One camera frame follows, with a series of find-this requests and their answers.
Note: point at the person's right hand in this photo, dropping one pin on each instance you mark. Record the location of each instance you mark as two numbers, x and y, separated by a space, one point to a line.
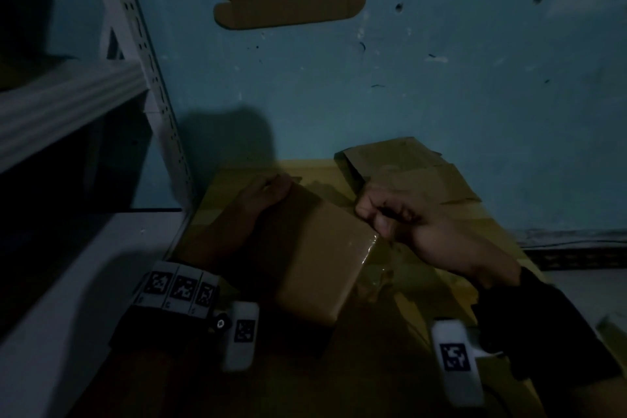
431 231

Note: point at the person's left forearm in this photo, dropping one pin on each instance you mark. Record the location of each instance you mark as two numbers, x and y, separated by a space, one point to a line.
137 388

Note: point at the black wristband with markers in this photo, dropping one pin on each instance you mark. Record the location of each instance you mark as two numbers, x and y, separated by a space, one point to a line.
543 329
166 305

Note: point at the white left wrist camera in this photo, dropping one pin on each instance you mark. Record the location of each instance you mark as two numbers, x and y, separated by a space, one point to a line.
242 334

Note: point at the person's left hand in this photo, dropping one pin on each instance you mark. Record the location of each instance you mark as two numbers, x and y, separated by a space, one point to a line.
235 231

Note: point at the black patterned strip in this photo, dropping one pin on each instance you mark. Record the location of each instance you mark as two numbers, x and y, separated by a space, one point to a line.
578 251

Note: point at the white metal shelf rack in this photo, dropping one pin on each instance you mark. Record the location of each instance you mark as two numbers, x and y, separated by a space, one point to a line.
73 109

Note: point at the black left wristband with markers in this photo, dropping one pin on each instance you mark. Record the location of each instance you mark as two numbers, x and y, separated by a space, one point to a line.
166 305

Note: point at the person's right forearm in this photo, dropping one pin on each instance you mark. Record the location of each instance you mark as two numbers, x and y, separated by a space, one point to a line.
588 398

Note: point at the black right wristband with markers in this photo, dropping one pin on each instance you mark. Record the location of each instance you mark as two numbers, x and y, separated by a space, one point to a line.
543 329

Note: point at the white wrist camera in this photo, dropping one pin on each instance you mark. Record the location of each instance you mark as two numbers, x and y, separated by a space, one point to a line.
242 334
455 359

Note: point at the clear packing tape strip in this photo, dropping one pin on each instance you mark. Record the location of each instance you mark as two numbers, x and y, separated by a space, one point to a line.
372 270

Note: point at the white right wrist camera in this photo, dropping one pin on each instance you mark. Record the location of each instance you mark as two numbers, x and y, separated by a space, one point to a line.
455 359

